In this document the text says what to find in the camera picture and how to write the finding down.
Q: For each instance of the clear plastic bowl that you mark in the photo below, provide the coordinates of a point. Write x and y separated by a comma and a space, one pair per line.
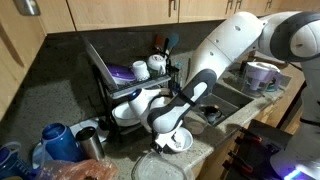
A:
195, 122

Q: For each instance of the purple water filter pitcher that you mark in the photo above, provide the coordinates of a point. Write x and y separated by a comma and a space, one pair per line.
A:
259, 76

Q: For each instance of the blue measuring cup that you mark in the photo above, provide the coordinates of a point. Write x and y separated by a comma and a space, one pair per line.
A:
12, 167

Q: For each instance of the white plates on lower rack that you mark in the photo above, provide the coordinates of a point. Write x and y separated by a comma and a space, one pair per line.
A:
124, 116

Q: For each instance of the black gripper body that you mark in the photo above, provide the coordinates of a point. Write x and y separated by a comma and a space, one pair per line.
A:
159, 141

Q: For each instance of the black two-tier dish rack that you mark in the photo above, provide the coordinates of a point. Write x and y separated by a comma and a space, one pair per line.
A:
112, 96

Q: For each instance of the large white upright plate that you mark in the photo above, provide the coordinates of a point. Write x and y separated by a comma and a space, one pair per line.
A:
100, 64

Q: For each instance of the stainless steel sink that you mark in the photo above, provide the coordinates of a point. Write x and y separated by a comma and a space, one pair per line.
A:
228, 100

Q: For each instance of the white ceramic bowl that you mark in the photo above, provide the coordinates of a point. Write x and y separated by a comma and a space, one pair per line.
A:
179, 141

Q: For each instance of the white mug upper rack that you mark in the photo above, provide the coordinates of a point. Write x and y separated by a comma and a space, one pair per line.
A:
139, 68

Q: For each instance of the stainless steel tumbler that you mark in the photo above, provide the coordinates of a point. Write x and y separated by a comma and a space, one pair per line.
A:
90, 143

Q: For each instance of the black utensil holder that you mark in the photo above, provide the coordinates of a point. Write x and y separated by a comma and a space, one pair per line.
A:
173, 72

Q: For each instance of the blue plastic jug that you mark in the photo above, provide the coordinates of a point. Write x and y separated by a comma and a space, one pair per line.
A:
61, 144

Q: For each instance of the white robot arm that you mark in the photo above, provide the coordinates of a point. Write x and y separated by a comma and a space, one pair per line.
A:
292, 36

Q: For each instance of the black mug in sink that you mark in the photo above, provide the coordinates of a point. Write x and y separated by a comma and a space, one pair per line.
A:
212, 113

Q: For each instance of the orange plastic bag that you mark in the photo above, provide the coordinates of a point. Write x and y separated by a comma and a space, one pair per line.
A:
84, 170

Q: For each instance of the purple bowl on rack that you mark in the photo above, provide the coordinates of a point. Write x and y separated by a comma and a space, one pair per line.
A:
121, 74

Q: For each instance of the white red-patterned mug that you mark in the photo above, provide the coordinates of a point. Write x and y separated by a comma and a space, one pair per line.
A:
158, 63

